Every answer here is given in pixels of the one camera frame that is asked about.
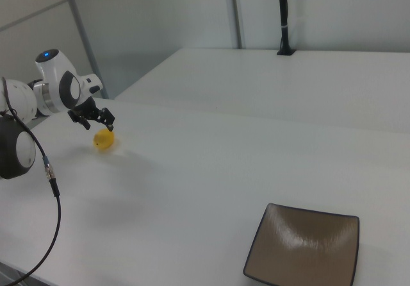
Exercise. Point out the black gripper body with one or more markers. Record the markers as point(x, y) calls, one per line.
point(86, 108)

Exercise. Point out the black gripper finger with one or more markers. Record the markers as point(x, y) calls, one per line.
point(107, 116)
point(78, 118)

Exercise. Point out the yellow lemon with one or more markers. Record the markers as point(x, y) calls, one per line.
point(103, 139)

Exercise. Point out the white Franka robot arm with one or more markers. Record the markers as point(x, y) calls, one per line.
point(52, 74)

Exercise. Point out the brown square ceramic plate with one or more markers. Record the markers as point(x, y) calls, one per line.
point(304, 250)

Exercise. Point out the grey partition frame post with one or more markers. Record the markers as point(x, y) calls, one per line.
point(236, 13)

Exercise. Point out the black camera pole with base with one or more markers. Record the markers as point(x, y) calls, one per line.
point(283, 10)

